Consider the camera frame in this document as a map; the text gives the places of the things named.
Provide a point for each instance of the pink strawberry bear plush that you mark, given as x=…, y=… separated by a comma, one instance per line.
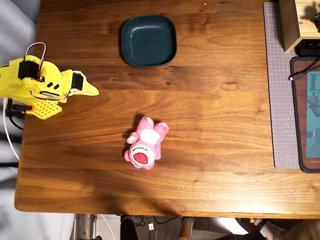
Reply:
x=147, y=142

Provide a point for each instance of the metal rack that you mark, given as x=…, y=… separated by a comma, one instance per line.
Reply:
x=83, y=226

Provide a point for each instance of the black device box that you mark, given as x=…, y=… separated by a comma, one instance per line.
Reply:
x=310, y=47

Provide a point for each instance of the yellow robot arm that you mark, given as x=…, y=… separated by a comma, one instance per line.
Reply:
x=50, y=72

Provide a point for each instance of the small white tag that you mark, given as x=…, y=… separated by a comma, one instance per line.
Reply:
x=151, y=226

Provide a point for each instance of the black table leg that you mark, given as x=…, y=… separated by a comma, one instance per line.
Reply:
x=128, y=228

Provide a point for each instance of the grey cutting mat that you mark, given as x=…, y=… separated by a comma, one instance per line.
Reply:
x=281, y=100

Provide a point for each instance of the orange black clamp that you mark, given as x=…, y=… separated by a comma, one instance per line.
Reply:
x=23, y=108

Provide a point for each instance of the dark green square bin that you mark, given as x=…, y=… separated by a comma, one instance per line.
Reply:
x=149, y=41

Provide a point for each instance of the dark printed mouse pad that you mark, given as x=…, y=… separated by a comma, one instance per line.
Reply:
x=301, y=112

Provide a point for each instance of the light wooden stand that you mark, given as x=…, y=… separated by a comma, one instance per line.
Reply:
x=290, y=25

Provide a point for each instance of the yellow gripper with servo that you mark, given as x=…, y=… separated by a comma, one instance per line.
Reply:
x=78, y=82

